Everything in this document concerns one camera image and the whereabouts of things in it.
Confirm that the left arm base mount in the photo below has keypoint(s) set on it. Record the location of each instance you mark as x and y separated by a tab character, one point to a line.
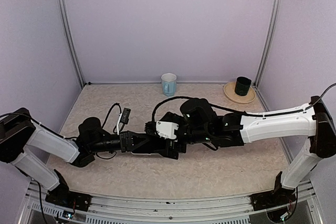
68	199

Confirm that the left aluminium frame post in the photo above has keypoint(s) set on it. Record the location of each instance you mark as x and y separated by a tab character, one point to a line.
70	43

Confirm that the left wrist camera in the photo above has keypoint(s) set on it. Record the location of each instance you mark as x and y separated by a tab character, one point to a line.
123	120

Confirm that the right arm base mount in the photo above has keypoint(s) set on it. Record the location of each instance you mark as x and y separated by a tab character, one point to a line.
273	198

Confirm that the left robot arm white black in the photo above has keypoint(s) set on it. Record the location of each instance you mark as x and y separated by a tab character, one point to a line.
19	132

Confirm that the beige plate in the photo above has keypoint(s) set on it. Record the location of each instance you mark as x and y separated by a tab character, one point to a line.
229	91

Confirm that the dark green cup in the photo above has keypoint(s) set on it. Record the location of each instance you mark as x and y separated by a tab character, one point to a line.
242	86

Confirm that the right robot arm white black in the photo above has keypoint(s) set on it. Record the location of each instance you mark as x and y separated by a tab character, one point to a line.
312	120

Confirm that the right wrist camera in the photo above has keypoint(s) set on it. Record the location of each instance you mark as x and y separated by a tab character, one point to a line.
166	130

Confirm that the right aluminium frame post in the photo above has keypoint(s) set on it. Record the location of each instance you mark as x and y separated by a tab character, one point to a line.
268	42

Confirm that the aluminium frame post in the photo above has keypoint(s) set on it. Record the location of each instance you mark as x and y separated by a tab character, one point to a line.
70	43
268	42

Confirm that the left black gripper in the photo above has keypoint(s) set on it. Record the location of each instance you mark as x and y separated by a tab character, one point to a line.
125	147

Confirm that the clear phone case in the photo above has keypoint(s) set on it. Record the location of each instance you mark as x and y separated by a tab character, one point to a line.
145	154

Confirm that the black phone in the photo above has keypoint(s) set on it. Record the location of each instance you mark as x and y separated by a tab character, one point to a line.
154	146

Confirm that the light blue mug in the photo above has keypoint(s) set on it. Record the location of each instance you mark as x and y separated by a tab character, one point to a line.
168	81

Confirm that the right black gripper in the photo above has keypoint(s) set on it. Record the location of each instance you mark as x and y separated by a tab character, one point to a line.
174	148

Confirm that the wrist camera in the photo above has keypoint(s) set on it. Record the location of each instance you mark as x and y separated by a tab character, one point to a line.
166	130
123	120

